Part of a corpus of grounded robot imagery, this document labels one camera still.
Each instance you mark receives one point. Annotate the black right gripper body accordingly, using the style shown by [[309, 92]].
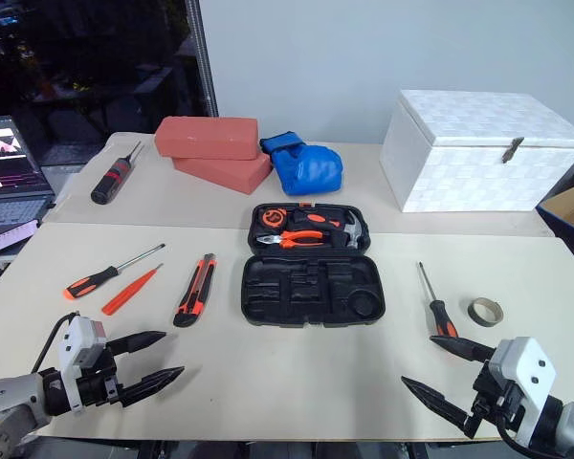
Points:
[[490, 406]]

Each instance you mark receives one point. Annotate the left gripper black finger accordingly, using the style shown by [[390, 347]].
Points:
[[153, 382], [136, 340]]

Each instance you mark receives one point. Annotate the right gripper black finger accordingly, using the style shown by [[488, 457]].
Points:
[[437, 400], [464, 348]]

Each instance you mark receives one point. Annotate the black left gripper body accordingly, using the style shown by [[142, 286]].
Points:
[[98, 385]]

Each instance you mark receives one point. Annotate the grey tape roll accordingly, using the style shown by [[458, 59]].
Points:
[[473, 313]]

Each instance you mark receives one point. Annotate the short orange black screwdriver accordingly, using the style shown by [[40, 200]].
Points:
[[441, 315]]

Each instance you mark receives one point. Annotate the orange tester pen screwdriver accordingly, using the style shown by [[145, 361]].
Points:
[[129, 291]]

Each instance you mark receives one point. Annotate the long orange black screwdriver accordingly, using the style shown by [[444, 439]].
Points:
[[88, 282]]

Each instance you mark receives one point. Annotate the orange black utility knife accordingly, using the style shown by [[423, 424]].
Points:
[[196, 291]]

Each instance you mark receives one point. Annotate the black hard case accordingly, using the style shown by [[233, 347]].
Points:
[[311, 291]]

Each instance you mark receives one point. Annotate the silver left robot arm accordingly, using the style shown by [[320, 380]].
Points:
[[9, 401]]

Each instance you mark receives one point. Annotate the beige table cloth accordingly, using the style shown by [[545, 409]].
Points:
[[172, 205]]

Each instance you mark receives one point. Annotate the black red screwdriver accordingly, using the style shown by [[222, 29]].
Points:
[[109, 181]]

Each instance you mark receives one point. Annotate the smartphone with lit screen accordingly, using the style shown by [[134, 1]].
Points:
[[9, 237]]

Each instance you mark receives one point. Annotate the orange black tape measure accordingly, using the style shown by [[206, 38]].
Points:
[[272, 218]]

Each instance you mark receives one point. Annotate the white woven storage box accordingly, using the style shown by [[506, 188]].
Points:
[[464, 162]]

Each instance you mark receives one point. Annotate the red brick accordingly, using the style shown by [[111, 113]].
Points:
[[205, 136], [225, 172]]

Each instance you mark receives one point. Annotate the metal box latch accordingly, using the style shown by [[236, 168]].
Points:
[[513, 149]]

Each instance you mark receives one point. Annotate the open laptop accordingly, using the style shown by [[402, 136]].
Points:
[[7, 172]]

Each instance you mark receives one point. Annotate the blue boxing glove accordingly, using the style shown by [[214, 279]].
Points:
[[311, 169]]

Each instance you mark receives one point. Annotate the threaded metal pole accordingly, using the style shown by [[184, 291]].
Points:
[[205, 57]]

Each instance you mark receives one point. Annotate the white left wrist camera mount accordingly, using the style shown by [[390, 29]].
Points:
[[79, 337]]

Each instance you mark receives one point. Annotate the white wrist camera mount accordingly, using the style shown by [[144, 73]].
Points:
[[526, 365], [79, 337]]

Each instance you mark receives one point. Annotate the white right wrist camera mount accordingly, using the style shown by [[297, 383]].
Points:
[[526, 365]]

